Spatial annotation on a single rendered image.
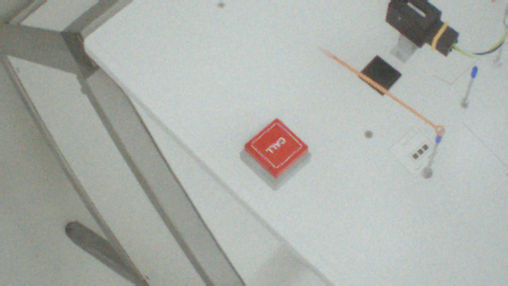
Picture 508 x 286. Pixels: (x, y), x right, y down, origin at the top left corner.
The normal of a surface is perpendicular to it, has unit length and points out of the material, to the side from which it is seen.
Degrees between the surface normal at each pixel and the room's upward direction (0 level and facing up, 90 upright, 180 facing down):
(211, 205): 0
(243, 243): 0
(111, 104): 0
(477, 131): 48
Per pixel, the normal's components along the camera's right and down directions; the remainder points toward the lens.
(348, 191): 0.03, -0.47
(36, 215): 0.54, 0.17
